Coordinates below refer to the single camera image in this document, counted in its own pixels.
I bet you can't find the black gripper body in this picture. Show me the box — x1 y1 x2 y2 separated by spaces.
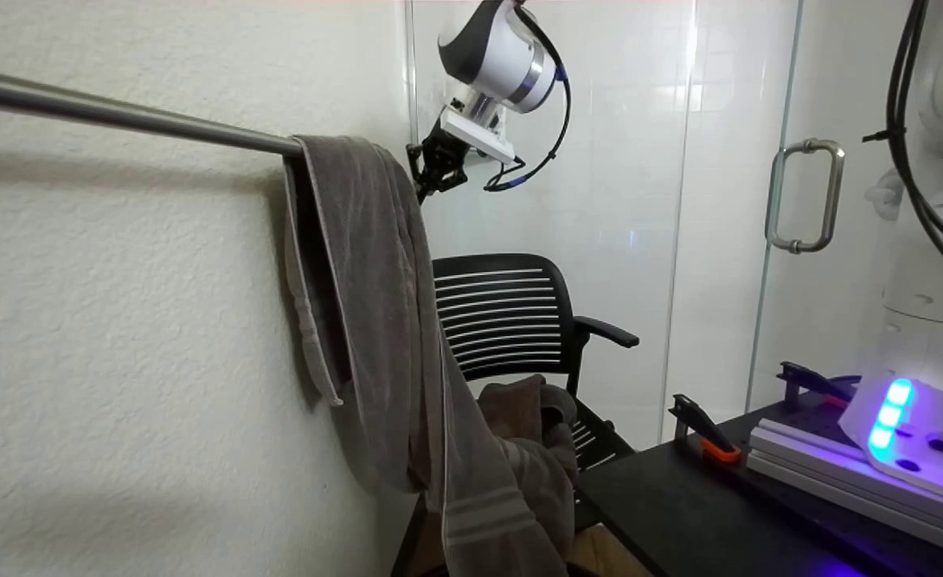
406 138 467 199

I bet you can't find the grey towel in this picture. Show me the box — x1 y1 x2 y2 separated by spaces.
283 138 573 577

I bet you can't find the brown towel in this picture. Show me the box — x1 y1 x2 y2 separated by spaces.
477 376 578 447

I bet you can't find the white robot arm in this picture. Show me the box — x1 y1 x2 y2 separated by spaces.
427 0 943 448

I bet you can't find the black office chair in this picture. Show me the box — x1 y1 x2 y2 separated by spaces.
388 251 643 577

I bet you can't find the metal towel bar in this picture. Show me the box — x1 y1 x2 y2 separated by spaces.
0 74 300 154

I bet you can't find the glass shower door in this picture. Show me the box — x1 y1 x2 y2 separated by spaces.
661 0 913 448

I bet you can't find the orange black clamp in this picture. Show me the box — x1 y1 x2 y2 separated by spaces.
671 394 743 468

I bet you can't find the purple black clamp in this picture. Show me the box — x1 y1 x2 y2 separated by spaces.
778 362 860 406

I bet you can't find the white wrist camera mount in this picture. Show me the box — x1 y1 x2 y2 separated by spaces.
439 107 515 164

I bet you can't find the metal shower door handle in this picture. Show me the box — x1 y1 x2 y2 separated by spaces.
763 138 845 252

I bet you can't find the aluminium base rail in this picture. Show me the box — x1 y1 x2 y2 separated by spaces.
747 419 943 549

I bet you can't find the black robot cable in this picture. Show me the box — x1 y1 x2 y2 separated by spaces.
860 0 943 308

